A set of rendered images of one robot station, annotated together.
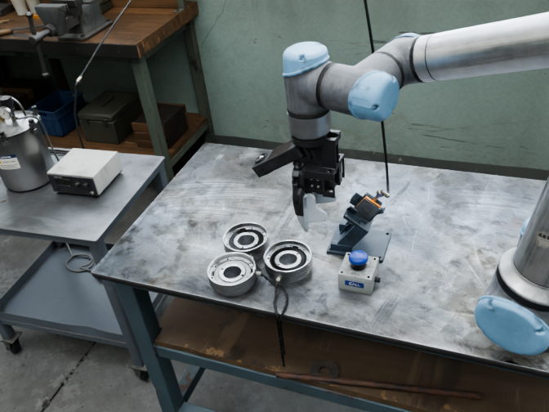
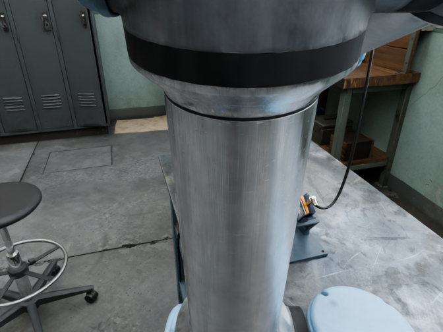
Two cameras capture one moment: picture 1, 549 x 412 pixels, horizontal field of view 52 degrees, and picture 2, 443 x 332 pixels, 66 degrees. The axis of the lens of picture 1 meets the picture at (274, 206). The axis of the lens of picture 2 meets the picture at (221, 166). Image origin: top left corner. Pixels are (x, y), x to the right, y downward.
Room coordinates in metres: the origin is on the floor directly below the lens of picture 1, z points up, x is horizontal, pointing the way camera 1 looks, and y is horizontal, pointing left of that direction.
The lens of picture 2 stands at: (0.43, -0.54, 1.33)
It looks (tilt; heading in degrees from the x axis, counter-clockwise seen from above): 28 degrees down; 48
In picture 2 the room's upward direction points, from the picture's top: straight up
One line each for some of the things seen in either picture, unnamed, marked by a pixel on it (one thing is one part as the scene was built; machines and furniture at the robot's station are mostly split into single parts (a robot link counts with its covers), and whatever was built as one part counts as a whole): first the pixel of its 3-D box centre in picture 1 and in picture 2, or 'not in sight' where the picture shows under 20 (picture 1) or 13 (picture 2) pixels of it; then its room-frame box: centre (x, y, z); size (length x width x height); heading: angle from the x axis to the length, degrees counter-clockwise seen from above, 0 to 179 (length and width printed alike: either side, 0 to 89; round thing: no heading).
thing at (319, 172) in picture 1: (316, 160); not in sight; (0.88, -0.09, 1.10); 0.09 x 0.08 x 0.12; 65
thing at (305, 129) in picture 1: (310, 120); not in sight; (0.89, -0.08, 1.18); 0.08 x 0.08 x 0.05
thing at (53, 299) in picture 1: (78, 261); not in sight; (1.60, 0.73, 0.34); 0.67 x 0.46 x 0.68; 69
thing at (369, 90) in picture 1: (363, 88); not in sight; (0.83, -0.16, 1.26); 0.11 x 0.11 x 0.08; 47
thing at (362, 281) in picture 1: (361, 273); not in sight; (0.86, -0.16, 0.82); 0.08 x 0.07 x 0.05; 65
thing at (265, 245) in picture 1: (246, 243); not in sight; (1.01, 0.07, 0.82); 0.10 x 0.10 x 0.04
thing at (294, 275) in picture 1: (288, 261); not in sight; (0.93, -0.02, 0.82); 0.10 x 0.10 x 0.04
